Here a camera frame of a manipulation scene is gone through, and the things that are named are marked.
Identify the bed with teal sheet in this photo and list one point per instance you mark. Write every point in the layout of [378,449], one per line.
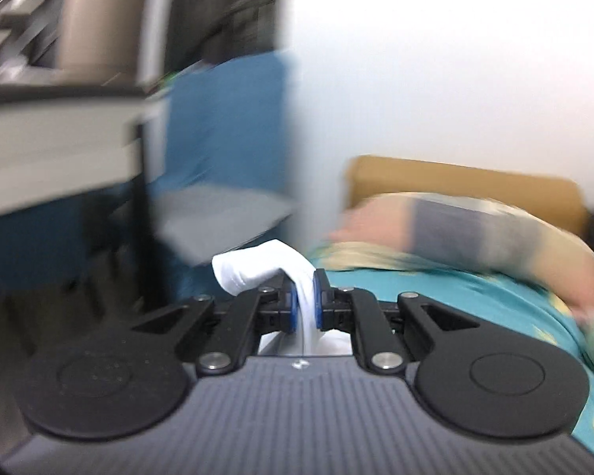
[475,297]

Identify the blue covered chair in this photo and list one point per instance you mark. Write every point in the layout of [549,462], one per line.
[218,123]
[44,242]

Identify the bronze refrigerator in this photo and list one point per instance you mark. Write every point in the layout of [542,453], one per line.
[99,20]

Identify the grey seat cushion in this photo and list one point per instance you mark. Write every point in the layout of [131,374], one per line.
[213,217]

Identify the tan headboard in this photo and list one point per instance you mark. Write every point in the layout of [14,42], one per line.
[450,178]

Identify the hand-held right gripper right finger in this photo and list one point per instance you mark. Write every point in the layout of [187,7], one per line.
[319,303]

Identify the white garment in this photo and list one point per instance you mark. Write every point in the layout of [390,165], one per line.
[257,267]

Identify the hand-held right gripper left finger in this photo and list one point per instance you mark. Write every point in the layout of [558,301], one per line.
[291,307]

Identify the plaid pillow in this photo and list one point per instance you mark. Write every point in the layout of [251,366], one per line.
[450,232]

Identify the dark grille door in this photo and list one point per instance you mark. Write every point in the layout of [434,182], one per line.
[218,5]

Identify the white table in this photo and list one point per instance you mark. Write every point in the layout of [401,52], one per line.
[54,158]

